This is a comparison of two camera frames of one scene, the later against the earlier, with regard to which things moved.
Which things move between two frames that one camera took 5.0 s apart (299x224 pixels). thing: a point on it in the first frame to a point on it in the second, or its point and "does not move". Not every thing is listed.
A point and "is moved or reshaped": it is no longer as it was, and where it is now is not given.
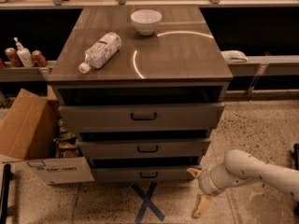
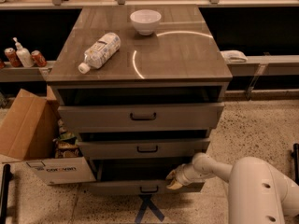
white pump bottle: x=24 y=54 does not move
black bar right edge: x=295 y=157 does not move
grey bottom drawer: x=143 y=174 is moved or reshaped
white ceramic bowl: x=146 y=21 does not move
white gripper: x=205 y=183 to x=183 y=175
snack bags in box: x=68 y=144 does not move
